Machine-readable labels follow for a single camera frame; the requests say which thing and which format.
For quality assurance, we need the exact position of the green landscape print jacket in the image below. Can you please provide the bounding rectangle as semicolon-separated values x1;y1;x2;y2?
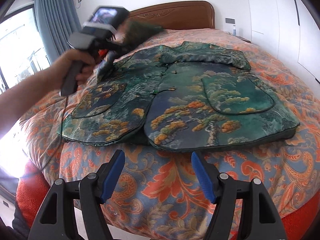
56;21;301;153

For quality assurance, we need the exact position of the person's left forearm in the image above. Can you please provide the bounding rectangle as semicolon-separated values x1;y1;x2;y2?
1;68;60;137

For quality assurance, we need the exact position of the person's left hand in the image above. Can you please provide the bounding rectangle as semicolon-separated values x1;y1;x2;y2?
45;49;99;95

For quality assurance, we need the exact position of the red knit sweater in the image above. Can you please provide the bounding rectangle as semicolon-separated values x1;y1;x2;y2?
98;49;108;60

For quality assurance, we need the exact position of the blue grey curtain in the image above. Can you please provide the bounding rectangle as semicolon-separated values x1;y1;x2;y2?
34;0;81;64

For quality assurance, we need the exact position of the red bed sheet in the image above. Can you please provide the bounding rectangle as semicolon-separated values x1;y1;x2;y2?
16;161;50;228

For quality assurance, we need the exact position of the orange paisley bed quilt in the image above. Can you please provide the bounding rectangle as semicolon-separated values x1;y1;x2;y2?
19;29;319;239

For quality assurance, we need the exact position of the brown wooden headboard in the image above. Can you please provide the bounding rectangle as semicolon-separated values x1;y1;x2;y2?
129;1;215;30

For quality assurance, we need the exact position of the white wardrobe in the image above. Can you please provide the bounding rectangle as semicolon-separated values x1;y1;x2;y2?
248;0;319;82

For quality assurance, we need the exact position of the wall switch panel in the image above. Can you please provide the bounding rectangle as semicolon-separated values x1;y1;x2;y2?
225;18;235;24

